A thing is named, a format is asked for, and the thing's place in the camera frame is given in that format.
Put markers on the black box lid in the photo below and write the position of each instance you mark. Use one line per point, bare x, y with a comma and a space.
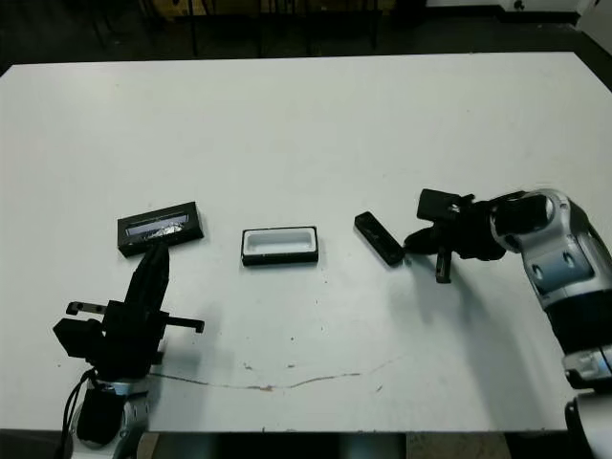
162, 225

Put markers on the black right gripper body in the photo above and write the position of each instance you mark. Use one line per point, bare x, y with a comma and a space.
471, 229

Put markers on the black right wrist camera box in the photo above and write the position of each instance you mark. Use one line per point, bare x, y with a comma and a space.
432, 204

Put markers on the grey robot lower body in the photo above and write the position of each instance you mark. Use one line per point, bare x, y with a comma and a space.
373, 447

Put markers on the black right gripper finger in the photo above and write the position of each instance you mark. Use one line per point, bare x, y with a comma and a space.
425, 233
423, 246

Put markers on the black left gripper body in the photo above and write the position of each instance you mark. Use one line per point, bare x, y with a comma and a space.
134, 344

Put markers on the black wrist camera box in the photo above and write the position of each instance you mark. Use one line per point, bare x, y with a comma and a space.
432, 204
74, 337

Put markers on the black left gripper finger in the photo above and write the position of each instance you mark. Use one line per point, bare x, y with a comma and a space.
162, 282
143, 284

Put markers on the black box base white insert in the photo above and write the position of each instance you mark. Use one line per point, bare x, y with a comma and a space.
279, 260

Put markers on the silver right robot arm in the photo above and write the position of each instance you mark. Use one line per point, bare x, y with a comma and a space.
564, 248

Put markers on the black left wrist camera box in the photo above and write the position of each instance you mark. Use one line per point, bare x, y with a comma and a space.
74, 337

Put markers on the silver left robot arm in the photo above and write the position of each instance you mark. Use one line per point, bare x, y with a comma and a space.
98, 416

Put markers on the black bar-shaped camera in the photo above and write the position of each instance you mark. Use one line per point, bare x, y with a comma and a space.
378, 236

